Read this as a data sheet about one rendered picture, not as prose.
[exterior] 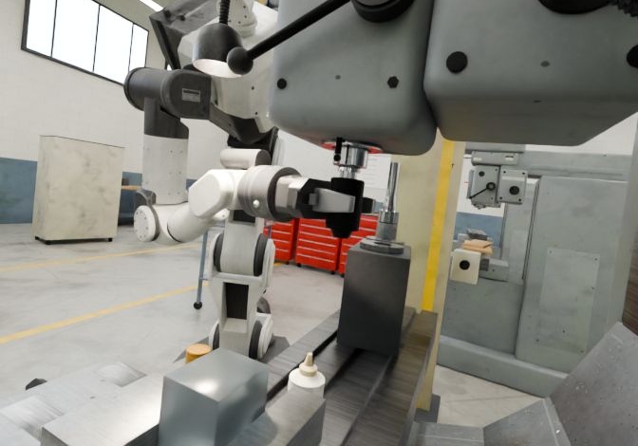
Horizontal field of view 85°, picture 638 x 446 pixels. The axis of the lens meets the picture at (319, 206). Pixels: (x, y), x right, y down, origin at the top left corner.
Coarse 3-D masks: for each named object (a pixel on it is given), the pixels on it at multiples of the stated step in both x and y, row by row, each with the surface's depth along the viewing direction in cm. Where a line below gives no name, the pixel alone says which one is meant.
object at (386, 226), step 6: (378, 216) 81; (384, 216) 79; (390, 216) 79; (396, 216) 79; (378, 222) 81; (384, 222) 79; (390, 222) 79; (396, 222) 80; (378, 228) 80; (384, 228) 79; (390, 228) 79; (396, 228) 80; (378, 234) 80; (384, 234) 79; (390, 234) 79; (396, 234) 80; (390, 240) 79
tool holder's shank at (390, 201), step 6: (390, 162) 80; (396, 162) 79; (390, 168) 81; (396, 168) 80; (390, 174) 80; (396, 174) 80; (390, 180) 80; (396, 180) 80; (390, 186) 80; (396, 186) 80; (390, 192) 80; (396, 192) 80; (390, 198) 80; (396, 198) 80; (384, 204) 81; (390, 204) 80; (396, 204) 80; (390, 210) 80
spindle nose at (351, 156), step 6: (342, 150) 46; (348, 150) 46; (354, 150) 45; (360, 150) 46; (366, 150) 46; (342, 156) 46; (348, 156) 46; (354, 156) 45; (360, 156) 46; (366, 156) 47; (336, 162) 46; (342, 162) 46; (348, 162) 46; (354, 162) 46; (360, 162) 46; (366, 162) 47
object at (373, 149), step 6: (324, 144) 47; (330, 144) 46; (342, 144) 45; (348, 144) 44; (354, 144) 44; (360, 144) 44; (366, 144) 44; (372, 144) 44; (378, 144) 45; (372, 150) 47; (378, 150) 46
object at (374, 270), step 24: (360, 240) 73; (384, 240) 78; (360, 264) 67; (384, 264) 66; (408, 264) 65; (360, 288) 67; (384, 288) 66; (360, 312) 67; (384, 312) 66; (360, 336) 67; (384, 336) 66
